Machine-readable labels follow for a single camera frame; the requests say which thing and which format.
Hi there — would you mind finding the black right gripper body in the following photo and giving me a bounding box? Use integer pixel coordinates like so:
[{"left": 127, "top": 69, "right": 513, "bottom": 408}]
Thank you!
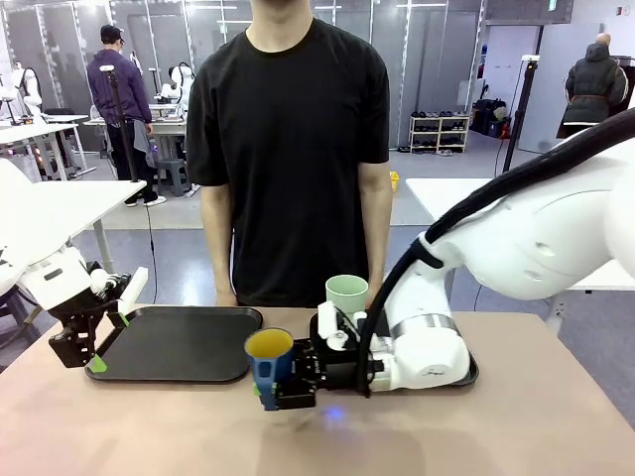
[{"left": 290, "top": 339, "right": 378, "bottom": 394}]

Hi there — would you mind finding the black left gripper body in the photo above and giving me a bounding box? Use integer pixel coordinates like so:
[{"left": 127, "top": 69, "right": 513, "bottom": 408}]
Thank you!
[{"left": 48, "top": 298, "right": 109, "bottom": 369}]

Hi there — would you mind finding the blue mug yellow inside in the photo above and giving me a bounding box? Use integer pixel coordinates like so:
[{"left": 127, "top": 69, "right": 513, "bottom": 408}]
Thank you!
[{"left": 244, "top": 326, "right": 295, "bottom": 412}]

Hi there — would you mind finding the pale green plastic cup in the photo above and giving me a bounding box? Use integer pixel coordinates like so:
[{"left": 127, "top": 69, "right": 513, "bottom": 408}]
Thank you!
[{"left": 324, "top": 275, "right": 370, "bottom": 317}]

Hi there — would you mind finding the person's right forearm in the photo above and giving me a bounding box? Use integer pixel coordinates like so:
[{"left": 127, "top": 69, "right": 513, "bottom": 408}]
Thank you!
[{"left": 199, "top": 181, "right": 238, "bottom": 298}]

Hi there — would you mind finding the person's left forearm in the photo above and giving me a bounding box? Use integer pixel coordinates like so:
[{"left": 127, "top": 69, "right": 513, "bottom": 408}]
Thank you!
[{"left": 356, "top": 159, "right": 394, "bottom": 294}]

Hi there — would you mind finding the black plastic tray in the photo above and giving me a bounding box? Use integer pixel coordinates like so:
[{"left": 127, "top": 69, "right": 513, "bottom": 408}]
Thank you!
[
  {"left": 84, "top": 305, "right": 264, "bottom": 386},
  {"left": 309, "top": 309, "right": 481, "bottom": 393}
]

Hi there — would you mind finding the grey step stool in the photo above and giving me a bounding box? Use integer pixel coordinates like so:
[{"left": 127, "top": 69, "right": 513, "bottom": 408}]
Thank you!
[{"left": 157, "top": 158, "right": 192, "bottom": 197}]

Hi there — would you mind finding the white background desk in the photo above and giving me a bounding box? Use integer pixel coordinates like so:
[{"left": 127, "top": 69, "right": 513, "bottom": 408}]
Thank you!
[{"left": 0, "top": 113, "right": 98, "bottom": 182}]

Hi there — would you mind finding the person with black cap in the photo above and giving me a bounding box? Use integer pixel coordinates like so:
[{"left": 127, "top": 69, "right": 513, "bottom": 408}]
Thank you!
[{"left": 86, "top": 24, "right": 168, "bottom": 208}]

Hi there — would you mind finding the person in black t-shirt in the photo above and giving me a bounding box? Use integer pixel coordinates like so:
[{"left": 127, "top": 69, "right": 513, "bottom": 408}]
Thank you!
[{"left": 186, "top": 0, "right": 393, "bottom": 308}]

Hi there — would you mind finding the white shoe rack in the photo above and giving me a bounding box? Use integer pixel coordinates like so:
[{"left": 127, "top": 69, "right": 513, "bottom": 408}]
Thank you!
[{"left": 409, "top": 111, "right": 471, "bottom": 154}]

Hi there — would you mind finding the black bags pile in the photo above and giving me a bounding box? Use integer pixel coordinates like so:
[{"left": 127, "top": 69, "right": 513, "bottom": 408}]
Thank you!
[{"left": 470, "top": 98, "right": 512, "bottom": 140}]

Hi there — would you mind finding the person in dark puffer jacket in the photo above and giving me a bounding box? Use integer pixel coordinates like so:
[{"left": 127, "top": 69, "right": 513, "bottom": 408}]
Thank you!
[{"left": 556, "top": 33, "right": 629, "bottom": 141}]

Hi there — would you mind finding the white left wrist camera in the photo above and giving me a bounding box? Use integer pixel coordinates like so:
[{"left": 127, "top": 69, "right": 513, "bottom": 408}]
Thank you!
[{"left": 120, "top": 266, "right": 150, "bottom": 305}]

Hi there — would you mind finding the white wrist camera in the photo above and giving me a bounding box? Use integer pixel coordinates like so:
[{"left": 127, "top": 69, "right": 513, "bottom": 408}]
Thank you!
[
  {"left": 317, "top": 300, "right": 349, "bottom": 352},
  {"left": 120, "top": 266, "right": 150, "bottom": 305}
]

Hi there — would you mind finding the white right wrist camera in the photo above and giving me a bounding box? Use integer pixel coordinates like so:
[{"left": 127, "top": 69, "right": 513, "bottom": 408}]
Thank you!
[{"left": 317, "top": 300, "right": 349, "bottom": 352}]

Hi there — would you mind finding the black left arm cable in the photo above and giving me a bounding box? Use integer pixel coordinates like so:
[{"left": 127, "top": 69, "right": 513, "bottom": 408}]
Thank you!
[{"left": 0, "top": 282, "right": 49, "bottom": 348}]

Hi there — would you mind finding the black right arm cable sleeve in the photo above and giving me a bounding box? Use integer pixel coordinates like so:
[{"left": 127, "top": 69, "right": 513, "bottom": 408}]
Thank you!
[{"left": 356, "top": 106, "right": 635, "bottom": 399}]

